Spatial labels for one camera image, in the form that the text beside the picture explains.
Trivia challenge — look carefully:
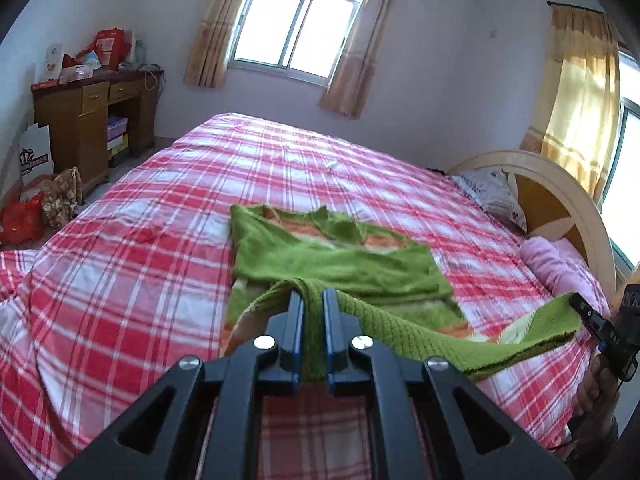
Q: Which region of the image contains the brown wooden desk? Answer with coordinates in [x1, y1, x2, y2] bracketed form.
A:
[31, 67, 165, 196]

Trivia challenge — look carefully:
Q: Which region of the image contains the pink quilt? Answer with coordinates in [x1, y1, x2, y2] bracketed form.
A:
[520, 236, 611, 311]

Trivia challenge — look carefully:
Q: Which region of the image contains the red plastic bag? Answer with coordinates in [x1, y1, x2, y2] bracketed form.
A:
[0, 192, 46, 246]

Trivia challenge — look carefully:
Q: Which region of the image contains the beige floral curtain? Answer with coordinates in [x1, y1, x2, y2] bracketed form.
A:
[318, 0, 413, 120]
[183, 0, 258, 88]

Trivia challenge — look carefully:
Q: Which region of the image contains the bed with red plaid sheet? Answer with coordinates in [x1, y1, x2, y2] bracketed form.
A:
[0, 112, 613, 480]

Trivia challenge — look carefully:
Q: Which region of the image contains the cream wooden headboard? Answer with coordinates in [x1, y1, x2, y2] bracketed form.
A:
[446, 150, 617, 301]

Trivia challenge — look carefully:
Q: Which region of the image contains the grey patterned pillow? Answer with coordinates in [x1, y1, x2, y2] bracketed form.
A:
[451, 166, 528, 233]

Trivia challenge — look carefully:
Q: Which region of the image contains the brown patterned bag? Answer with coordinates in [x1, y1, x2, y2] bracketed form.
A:
[39, 166, 84, 231]

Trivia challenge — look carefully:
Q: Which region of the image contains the yellow curtain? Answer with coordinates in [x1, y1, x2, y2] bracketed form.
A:
[520, 5, 621, 201]

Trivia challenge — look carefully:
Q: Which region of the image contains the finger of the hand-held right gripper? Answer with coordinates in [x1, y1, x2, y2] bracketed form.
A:
[569, 292, 610, 342]

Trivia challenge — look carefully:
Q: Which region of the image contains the red gift box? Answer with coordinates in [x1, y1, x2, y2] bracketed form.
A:
[90, 27, 132, 71]

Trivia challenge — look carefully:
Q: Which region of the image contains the white crown print paper bag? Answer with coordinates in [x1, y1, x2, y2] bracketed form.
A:
[19, 124, 55, 188]

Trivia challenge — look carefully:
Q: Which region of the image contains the window behind yellow curtain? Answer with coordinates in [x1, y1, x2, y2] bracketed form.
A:
[597, 50, 640, 281]

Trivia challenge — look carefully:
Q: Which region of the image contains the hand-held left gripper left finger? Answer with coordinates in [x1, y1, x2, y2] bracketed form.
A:
[57, 290, 306, 480]

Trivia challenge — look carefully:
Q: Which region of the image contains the person's right hand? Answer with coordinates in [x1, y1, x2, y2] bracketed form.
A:
[570, 355, 621, 431]

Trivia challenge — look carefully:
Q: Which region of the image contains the flat white box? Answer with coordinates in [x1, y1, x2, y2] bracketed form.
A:
[59, 65, 96, 85]

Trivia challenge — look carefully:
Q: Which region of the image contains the dark curtain rod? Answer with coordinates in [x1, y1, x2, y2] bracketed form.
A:
[547, 1, 606, 13]

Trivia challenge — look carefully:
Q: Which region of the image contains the green striped knit sweater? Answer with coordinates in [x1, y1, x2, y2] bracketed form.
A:
[218, 203, 583, 382]

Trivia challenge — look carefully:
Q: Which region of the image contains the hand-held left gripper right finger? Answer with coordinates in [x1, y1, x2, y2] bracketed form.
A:
[322, 287, 573, 480]

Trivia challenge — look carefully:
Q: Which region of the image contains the grey framed sliding window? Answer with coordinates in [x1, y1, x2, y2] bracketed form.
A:
[227, 0, 376, 86]

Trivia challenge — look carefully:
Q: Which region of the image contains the person's right forearm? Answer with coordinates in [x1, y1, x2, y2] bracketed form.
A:
[560, 412, 623, 476]

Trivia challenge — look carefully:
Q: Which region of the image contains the white heart print box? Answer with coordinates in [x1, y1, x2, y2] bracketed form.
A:
[44, 44, 65, 81]

